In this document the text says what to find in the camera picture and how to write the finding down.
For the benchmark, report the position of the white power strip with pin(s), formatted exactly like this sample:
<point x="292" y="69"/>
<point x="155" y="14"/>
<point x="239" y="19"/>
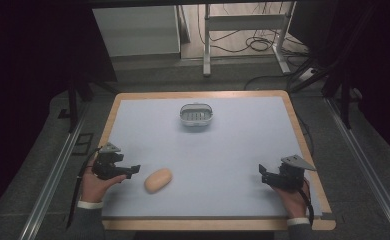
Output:
<point x="305" y="75"/>

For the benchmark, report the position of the person's left hand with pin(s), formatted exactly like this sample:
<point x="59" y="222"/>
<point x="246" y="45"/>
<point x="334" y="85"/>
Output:
<point x="94" y="186"/>

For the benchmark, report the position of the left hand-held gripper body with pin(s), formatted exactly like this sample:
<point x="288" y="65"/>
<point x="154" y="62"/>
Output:
<point x="107" y="163"/>

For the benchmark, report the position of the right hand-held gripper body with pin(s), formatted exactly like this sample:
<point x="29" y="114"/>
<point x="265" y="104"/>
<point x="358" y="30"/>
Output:
<point x="289" y="173"/>

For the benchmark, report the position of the tan bread roll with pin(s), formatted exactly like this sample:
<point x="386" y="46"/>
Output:
<point x="158" y="180"/>

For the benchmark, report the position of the black tripod stand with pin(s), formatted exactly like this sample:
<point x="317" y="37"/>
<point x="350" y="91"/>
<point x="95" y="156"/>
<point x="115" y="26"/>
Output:
<point x="344" y="90"/>
<point x="78" y="96"/>

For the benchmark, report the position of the light blue table mat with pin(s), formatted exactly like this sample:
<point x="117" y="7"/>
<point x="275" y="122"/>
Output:
<point x="203" y="156"/>

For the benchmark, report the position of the white cabinet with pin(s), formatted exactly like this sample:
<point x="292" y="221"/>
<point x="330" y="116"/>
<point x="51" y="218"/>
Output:
<point x="138" y="30"/>

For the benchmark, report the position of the person's right hand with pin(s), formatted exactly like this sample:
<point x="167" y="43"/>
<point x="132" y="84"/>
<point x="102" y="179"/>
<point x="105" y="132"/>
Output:
<point x="293" y="201"/>

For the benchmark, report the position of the aluminium floor rail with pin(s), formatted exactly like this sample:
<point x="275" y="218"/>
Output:
<point x="366" y="168"/>
<point x="51" y="181"/>

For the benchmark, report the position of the white metal desk frame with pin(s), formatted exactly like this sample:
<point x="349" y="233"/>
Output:
<point x="246" y="30"/>

